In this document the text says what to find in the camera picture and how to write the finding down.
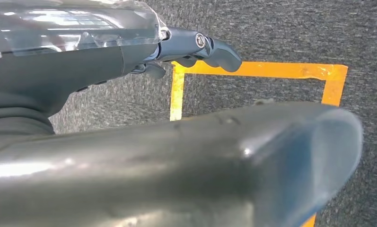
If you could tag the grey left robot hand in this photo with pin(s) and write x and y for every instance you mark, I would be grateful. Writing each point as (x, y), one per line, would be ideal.
(66, 62)

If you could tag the yellow floor tape square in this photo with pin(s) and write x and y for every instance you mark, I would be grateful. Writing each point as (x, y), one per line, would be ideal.
(269, 70)

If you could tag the silver robot body shell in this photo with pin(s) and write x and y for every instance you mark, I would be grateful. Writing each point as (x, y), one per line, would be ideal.
(175, 172)

